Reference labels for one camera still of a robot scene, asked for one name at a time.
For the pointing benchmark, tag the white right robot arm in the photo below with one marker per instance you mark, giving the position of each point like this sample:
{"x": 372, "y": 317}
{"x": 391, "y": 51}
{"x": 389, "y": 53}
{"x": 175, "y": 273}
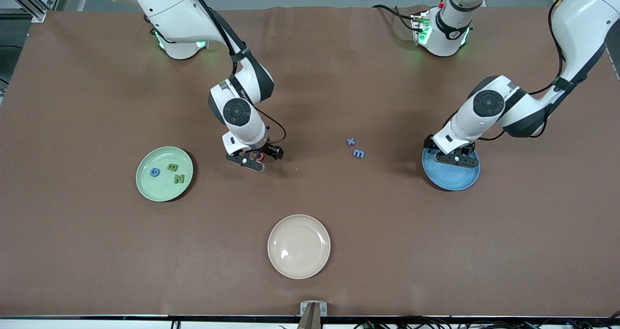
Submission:
{"x": 164, "y": 4}

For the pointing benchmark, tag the green uppercase letter N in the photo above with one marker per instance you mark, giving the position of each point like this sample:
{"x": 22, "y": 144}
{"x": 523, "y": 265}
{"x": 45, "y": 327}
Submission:
{"x": 179, "y": 178}

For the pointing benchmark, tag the silver aluminium frame profile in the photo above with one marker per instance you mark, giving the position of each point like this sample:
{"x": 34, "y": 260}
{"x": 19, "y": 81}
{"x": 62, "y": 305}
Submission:
{"x": 38, "y": 15}

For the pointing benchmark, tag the blue uppercase letter G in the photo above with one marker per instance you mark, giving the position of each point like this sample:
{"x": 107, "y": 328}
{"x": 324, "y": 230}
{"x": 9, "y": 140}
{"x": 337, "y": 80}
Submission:
{"x": 151, "y": 172}

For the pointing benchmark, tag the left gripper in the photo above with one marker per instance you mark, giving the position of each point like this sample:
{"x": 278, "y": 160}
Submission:
{"x": 428, "y": 143}

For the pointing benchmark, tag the blue lowercase letter x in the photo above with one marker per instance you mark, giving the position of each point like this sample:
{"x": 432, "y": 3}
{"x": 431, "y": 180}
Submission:
{"x": 350, "y": 142}

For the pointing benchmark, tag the light green round plate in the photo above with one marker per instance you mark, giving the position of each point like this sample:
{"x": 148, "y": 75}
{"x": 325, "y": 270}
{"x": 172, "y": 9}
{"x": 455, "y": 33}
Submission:
{"x": 160, "y": 188}

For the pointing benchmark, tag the blue round plate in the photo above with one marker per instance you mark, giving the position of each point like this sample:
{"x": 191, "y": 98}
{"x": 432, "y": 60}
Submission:
{"x": 450, "y": 181}

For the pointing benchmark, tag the grey metal bracket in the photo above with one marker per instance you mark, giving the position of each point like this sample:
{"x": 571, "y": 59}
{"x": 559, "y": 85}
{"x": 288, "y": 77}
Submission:
{"x": 304, "y": 309}

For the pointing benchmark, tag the brown table cover cloth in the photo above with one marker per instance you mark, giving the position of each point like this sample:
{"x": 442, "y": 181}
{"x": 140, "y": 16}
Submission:
{"x": 310, "y": 77}

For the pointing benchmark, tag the beige round plate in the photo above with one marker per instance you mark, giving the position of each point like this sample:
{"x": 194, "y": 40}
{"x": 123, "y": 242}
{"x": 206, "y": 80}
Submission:
{"x": 300, "y": 251}

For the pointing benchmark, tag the green uppercase letter B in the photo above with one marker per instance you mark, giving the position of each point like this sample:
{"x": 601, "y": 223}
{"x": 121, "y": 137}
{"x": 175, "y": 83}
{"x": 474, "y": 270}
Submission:
{"x": 172, "y": 166}

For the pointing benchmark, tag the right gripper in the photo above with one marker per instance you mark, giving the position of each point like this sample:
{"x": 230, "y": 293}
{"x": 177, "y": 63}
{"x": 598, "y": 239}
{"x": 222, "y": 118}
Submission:
{"x": 267, "y": 149}

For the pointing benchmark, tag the blue lowercase letter m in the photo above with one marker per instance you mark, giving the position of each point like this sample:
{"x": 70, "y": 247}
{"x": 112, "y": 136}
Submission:
{"x": 359, "y": 153}

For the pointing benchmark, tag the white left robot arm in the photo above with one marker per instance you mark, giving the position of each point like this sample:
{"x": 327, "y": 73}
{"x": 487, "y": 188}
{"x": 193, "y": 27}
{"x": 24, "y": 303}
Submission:
{"x": 576, "y": 23}

